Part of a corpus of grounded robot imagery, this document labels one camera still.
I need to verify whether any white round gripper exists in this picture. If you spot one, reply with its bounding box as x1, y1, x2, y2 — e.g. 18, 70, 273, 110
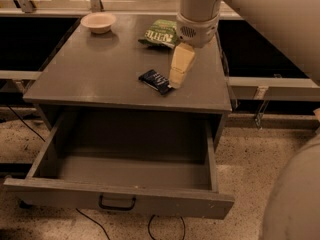
169, 13, 220, 89

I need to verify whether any dark blue rxbar wrapper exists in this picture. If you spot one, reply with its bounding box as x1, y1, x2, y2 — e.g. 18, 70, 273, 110
138, 69, 174, 95

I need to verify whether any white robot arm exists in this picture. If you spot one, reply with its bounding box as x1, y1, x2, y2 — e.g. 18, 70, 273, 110
177, 0, 320, 240

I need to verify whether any grey drawer cabinet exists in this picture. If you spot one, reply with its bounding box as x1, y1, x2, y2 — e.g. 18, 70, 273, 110
24, 14, 231, 151

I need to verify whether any open grey top drawer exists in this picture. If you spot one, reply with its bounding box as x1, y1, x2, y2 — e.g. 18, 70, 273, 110
4, 110, 234, 219

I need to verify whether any green kettle chips bag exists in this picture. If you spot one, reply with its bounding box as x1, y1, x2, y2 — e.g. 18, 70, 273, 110
138, 19, 178, 49

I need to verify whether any beige ceramic bowl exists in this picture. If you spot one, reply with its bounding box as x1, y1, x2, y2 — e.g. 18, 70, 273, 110
80, 12, 116, 34

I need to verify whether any black drawer handle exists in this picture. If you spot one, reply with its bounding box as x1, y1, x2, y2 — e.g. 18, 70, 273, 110
98, 195, 136, 212

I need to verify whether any black cable loop front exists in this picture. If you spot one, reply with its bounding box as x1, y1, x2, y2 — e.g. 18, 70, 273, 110
75, 207, 186, 240

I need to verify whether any grey metal railing frame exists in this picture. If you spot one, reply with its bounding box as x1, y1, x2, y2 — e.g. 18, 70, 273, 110
0, 0, 320, 129

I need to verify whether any black cable left floor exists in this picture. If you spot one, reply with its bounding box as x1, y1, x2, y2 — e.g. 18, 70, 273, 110
5, 104, 46, 143

